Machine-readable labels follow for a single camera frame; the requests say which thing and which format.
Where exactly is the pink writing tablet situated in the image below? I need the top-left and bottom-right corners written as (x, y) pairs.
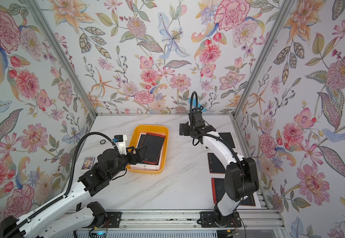
top-left (130, 132), bottom-right (163, 171)

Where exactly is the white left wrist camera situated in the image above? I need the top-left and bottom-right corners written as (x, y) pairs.
top-left (113, 134), bottom-right (127, 155)

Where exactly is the yellow plastic storage box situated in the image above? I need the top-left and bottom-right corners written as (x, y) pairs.
top-left (127, 125), bottom-right (169, 175)

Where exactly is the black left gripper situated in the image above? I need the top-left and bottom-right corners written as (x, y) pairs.
top-left (106, 145), bottom-right (148, 180)

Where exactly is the small card box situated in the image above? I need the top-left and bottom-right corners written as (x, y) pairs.
top-left (80, 156), bottom-right (96, 174)

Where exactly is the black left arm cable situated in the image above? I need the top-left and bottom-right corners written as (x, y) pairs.
top-left (2, 131), bottom-right (117, 238)

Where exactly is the red writing tablet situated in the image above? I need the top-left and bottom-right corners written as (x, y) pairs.
top-left (211, 178), bottom-right (256, 207)
top-left (138, 133), bottom-right (165, 165)
top-left (207, 153), bottom-right (226, 174)

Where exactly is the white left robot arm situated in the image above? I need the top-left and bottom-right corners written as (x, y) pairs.
top-left (0, 146), bottom-right (147, 238)

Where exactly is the white writing tablet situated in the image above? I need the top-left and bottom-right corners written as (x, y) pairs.
top-left (211, 132), bottom-right (239, 150)

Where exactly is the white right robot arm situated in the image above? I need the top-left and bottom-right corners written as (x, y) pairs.
top-left (179, 110), bottom-right (259, 228)

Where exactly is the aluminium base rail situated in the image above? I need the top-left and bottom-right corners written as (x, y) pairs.
top-left (29, 209), bottom-right (286, 238)

